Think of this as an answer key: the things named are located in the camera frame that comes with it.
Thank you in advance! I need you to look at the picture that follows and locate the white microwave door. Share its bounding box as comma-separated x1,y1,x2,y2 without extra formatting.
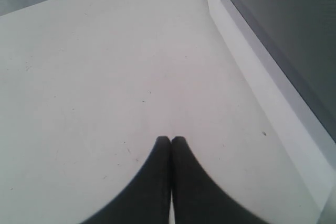
207,0,335,223

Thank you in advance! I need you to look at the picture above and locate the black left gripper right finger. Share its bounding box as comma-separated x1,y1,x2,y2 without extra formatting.
171,136,265,223

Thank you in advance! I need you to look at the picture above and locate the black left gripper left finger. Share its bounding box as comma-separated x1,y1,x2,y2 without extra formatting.
83,136,171,223

